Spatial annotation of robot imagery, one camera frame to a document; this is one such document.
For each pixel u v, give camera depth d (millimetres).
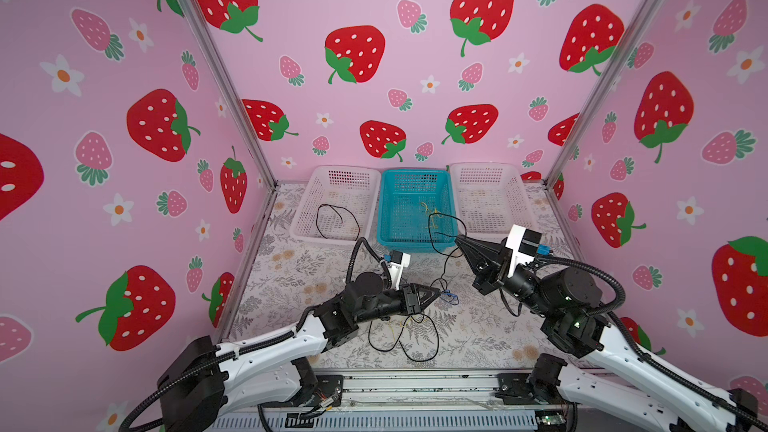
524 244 442
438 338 829
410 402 731
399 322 851
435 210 1100
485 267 514
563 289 438
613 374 477
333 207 1053
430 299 665
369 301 562
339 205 1138
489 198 1165
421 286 651
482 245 513
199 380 422
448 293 720
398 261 670
